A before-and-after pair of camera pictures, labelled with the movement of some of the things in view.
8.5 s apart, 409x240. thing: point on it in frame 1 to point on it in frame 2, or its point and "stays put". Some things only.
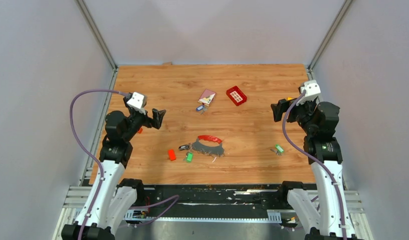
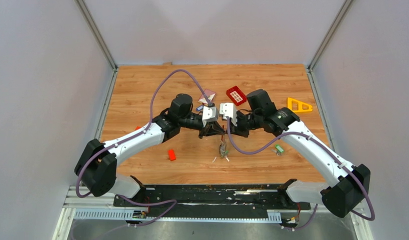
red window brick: x=236 y=95 stays put
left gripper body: x=139 y=119 to x=204 y=130
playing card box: x=207 y=97 stays put
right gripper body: x=301 y=113 to x=244 y=125
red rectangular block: x=172 y=154 stays put
